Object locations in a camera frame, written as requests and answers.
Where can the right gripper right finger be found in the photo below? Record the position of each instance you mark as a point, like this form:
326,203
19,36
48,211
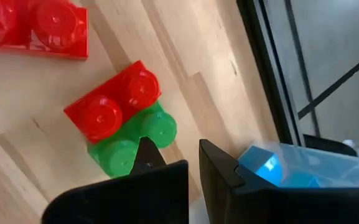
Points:
275,207

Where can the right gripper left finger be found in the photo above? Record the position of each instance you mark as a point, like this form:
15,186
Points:
129,199

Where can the blue toy building block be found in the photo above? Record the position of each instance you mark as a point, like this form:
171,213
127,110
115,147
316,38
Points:
261,166

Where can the green toy building block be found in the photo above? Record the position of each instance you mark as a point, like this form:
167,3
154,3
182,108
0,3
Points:
160,127

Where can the red toy building block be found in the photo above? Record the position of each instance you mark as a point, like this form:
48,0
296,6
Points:
104,109
54,25

